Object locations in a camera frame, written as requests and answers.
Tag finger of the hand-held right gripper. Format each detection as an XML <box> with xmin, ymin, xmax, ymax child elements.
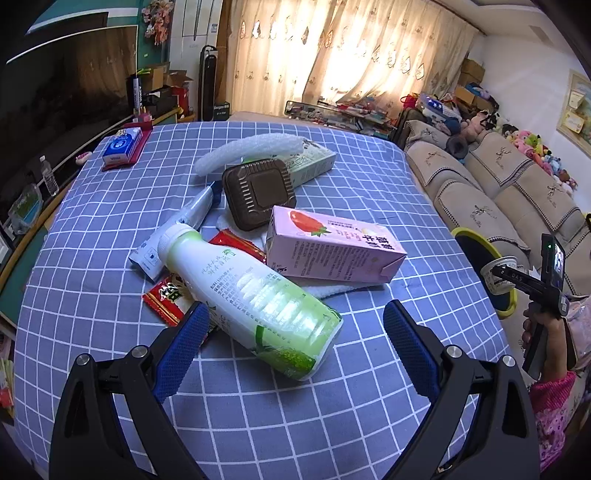
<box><xmin>490</xmin><ymin>265</ymin><xmax>561</xmax><ymax>303</ymax></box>

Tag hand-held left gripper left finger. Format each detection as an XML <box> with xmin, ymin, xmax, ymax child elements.
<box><xmin>48</xmin><ymin>301</ymin><xmax>213</xmax><ymax>480</ymax></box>

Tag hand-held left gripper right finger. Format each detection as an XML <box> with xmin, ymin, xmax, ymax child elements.
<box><xmin>382</xmin><ymin>299</ymin><xmax>541</xmax><ymax>480</ymax></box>

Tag small white paper cup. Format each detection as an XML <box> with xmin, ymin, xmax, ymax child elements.
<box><xmin>482</xmin><ymin>255</ymin><xmax>519</xmax><ymax>296</ymax></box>

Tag green and white plastic bottle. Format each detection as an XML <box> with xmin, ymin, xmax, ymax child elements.
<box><xmin>157</xmin><ymin>220</ymin><xmax>345</xmax><ymax>381</ymax></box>

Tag person's right forearm pink sleeve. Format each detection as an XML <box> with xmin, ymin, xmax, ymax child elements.
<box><xmin>527</xmin><ymin>369</ymin><xmax>583</xmax><ymax>472</ymax></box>

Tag person's right hand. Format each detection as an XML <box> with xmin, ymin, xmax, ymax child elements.
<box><xmin>522</xmin><ymin>307</ymin><xmax>572</xmax><ymax>382</ymax></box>

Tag blue checked tablecloth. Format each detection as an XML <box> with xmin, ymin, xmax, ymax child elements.
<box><xmin>11</xmin><ymin>121</ymin><xmax>525</xmax><ymax>480</ymax></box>

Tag red snack packet white print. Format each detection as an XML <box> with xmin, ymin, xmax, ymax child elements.
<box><xmin>141</xmin><ymin>272</ymin><xmax>218</xmax><ymax>330</ymax></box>

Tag beige sofa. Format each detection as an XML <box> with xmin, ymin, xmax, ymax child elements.
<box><xmin>404</xmin><ymin>120</ymin><xmax>591</xmax><ymax>296</ymax></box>

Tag pile of plush toys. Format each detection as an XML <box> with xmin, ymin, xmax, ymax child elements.
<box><xmin>503</xmin><ymin>128</ymin><xmax>579</xmax><ymax>191</ymax></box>

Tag plain red snack packet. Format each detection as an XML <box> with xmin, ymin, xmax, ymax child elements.
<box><xmin>208</xmin><ymin>229</ymin><xmax>267</xmax><ymax>264</ymax></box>

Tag pink strawberry milk carton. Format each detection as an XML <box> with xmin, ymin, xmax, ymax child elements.
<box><xmin>265</xmin><ymin>205</ymin><xmax>408</xmax><ymax>284</ymax></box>

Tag silver squeeze tube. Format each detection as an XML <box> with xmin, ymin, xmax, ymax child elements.
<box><xmin>128</xmin><ymin>181</ymin><xmax>225</xmax><ymax>282</ymax></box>

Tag brown plastic food tray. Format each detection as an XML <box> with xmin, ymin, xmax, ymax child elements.
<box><xmin>222</xmin><ymin>159</ymin><xmax>297</xmax><ymax>232</ymax></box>

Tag stacked cardboard boxes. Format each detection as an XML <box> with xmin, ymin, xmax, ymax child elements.
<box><xmin>455</xmin><ymin>58</ymin><xmax>486</xmax><ymax>108</ymax></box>

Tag red tray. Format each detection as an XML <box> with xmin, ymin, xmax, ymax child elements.
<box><xmin>100</xmin><ymin>121</ymin><xmax>154</xmax><ymax>172</ymax></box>

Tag pale green cardboard box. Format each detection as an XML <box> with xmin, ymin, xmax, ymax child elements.
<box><xmin>277</xmin><ymin>141</ymin><xmax>337</xmax><ymax>188</ymax></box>

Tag white foam wrap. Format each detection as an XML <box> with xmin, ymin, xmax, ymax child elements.
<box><xmin>194</xmin><ymin>134</ymin><xmax>308</xmax><ymax>178</ymax></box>

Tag blue tissue pack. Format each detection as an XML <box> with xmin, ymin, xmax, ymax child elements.
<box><xmin>102</xmin><ymin>128</ymin><xmax>143</xmax><ymax>167</ymax></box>

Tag clear water bottle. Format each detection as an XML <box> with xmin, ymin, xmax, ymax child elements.
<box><xmin>39</xmin><ymin>155</ymin><xmax>60</xmax><ymax>197</ymax></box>

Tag low table with clutter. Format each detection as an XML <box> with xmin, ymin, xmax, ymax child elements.
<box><xmin>284</xmin><ymin>99</ymin><xmax>399</xmax><ymax>138</ymax></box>

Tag open cardboard boxes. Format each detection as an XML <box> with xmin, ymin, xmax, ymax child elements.
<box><xmin>139</xmin><ymin>62</ymin><xmax>195</xmax><ymax>117</ymax></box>

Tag black tower fan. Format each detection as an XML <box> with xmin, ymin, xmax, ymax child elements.
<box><xmin>199</xmin><ymin>45</ymin><xmax>219</xmax><ymax>121</ymax></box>

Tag cream patterned curtains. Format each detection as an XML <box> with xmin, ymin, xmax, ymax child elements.
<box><xmin>222</xmin><ymin>0</ymin><xmax>476</xmax><ymax>125</ymax></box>

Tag white standing air conditioner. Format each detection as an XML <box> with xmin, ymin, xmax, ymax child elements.
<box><xmin>171</xmin><ymin>0</ymin><xmax>223</xmax><ymax>80</ymax></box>

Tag pink artificial flowers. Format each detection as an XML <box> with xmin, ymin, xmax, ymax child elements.
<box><xmin>141</xmin><ymin>0</ymin><xmax>175</xmax><ymax>45</ymax></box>

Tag framed wall picture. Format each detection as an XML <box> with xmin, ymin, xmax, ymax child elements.
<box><xmin>556</xmin><ymin>69</ymin><xmax>591</xmax><ymax>155</ymax></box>

